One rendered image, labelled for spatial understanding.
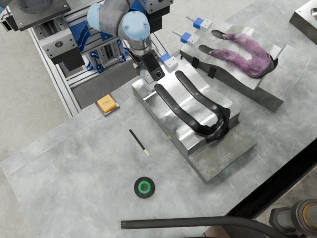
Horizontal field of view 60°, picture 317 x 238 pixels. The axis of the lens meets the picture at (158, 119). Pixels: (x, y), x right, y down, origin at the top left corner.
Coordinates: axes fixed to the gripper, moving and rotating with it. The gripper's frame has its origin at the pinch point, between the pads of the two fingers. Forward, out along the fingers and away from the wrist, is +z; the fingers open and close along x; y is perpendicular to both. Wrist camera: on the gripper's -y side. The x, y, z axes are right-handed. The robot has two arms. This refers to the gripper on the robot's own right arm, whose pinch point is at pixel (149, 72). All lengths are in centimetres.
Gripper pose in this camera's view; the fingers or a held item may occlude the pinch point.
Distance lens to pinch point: 113.0
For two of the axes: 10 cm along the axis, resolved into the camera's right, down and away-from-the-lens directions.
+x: -8.0, 5.9, -0.8
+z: 0.5, 2.0, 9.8
